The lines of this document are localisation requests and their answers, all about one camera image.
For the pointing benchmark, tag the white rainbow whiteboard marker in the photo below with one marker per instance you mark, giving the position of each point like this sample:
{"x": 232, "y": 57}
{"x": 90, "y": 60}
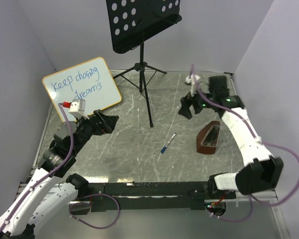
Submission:
{"x": 168, "y": 143}

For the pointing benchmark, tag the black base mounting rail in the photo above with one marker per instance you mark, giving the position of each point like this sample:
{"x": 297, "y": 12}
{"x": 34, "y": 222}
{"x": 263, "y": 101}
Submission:
{"x": 146, "y": 195}

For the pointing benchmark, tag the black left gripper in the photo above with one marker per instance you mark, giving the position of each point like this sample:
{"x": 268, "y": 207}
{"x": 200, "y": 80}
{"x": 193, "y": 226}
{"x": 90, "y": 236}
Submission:
{"x": 102, "y": 123}

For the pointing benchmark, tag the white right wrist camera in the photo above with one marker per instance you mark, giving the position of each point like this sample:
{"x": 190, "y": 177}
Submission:
{"x": 190, "y": 80}

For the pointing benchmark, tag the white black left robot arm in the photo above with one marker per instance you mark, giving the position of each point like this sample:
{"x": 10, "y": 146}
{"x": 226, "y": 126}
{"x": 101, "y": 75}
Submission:
{"x": 30, "y": 211}

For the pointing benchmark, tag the black perforated music stand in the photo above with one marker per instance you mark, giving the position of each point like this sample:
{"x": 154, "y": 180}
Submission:
{"x": 132, "y": 23}

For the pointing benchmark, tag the brown whiteboard eraser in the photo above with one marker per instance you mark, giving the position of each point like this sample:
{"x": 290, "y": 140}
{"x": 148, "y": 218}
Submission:
{"x": 207, "y": 138}

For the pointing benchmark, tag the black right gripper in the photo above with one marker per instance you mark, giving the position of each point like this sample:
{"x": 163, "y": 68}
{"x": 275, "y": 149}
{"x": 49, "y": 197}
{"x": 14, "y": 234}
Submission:
{"x": 186, "y": 101}

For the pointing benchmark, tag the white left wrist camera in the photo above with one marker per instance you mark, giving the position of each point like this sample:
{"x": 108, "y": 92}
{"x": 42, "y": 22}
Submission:
{"x": 76, "y": 108}

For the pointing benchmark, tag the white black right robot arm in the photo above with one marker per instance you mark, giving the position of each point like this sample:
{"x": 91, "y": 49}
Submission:
{"x": 261, "y": 170}

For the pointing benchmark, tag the orange framed whiteboard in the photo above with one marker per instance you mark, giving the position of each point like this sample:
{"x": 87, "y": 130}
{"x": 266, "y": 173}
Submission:
{"x": 91, "y": 81}

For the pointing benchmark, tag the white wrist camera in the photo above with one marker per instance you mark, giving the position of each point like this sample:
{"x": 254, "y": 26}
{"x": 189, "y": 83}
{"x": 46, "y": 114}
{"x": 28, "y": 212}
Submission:
{"x": 76, "y": 108}
{"x": 190, "y": 80}

